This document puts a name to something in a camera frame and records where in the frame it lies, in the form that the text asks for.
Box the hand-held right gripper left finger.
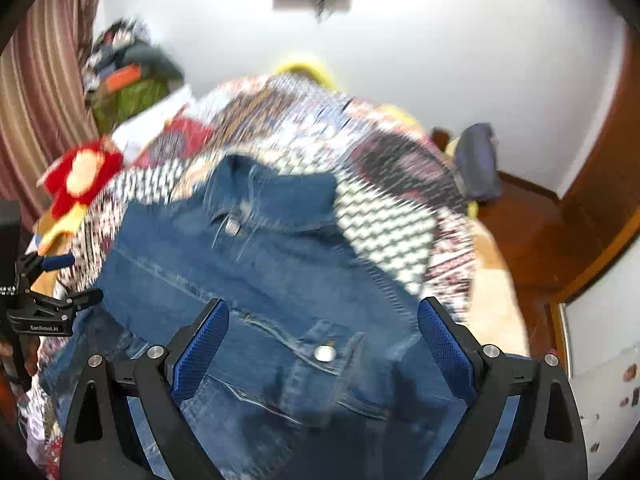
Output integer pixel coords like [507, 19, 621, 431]
[59, 297, 231, 480]

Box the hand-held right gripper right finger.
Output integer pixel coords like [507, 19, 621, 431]
[417, 296, 588, 480]

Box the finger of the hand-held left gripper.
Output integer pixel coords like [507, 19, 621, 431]
[27, 287, 106, 319]
[17, 252, 77, 282]

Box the blue denim jacket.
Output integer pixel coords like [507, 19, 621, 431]
[37, 154, 531, 480]

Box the pile of dark clothes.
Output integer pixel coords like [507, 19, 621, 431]
[82, 17, 186, 106]

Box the person's left hand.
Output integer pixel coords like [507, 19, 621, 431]
[22, 334, 42, 380]

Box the beige bed sheet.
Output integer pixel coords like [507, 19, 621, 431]
[467, 217, 532, 358]

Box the red and yellow plush toy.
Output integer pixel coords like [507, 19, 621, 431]
[36, 137, 124, 257]

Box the striped curtain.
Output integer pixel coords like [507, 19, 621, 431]
[0, 0, 108, 213]

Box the white cabinet with stickers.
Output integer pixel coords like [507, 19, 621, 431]
[549, 252, 640, 463]

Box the patchwork printed blanket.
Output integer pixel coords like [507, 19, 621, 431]
[25, 72, 478, 476]

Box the green box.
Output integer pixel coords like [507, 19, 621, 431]
[91, 79, 170, 132]

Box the orange box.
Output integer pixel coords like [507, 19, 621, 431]
[99, 64, 144, 95]

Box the grey-blue cloth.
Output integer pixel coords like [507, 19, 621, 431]
[454, 122, 502, 202]

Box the wooden door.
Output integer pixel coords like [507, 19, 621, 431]
[554, 25, 640, 306]

